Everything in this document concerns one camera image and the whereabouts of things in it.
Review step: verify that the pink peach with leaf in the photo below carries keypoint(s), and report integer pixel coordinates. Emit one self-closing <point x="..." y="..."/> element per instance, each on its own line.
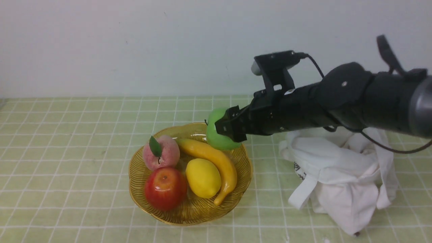
<point x="161" y="152"/>

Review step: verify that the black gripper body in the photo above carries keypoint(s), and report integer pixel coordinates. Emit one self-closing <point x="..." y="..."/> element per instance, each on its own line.
<point x="294" y="111"/>

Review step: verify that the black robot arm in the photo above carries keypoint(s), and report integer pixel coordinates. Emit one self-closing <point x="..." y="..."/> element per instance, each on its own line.
<point x="348" y="97"/>

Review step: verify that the yellow lemon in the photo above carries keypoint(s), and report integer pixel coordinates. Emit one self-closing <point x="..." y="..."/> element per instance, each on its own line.
<point x="203" y="178"/>

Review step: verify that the white cloth bag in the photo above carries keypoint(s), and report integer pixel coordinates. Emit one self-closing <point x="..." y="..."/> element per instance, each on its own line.
<point x="343" y="175"/>

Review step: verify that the green apple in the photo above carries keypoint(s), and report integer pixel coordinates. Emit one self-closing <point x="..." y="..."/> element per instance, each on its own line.
<point x="218" y="141"/>

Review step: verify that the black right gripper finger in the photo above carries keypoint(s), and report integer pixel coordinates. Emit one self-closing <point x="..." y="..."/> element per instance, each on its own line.
<point x="235" y="133"/>

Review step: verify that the yellow banana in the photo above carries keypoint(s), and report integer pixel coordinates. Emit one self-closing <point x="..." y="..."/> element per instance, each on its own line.
<point x="221" y="160"/>

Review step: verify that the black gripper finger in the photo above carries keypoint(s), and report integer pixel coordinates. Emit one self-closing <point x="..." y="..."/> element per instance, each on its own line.
<point x="232" y="116"/>

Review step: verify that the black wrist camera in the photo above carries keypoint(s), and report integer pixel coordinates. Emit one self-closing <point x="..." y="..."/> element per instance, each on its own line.
<point x="274" y="69"/>

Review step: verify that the green checkered tablecloth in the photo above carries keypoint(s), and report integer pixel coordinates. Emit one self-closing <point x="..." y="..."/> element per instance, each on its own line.
<point x="64" y="179"/>

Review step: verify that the amber plastic fruit basket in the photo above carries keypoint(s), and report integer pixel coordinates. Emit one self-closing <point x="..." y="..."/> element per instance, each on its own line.
<point x="193" y="210"/>

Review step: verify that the red apple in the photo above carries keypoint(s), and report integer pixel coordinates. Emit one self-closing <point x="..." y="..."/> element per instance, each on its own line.
<point x="166" y="188"/>

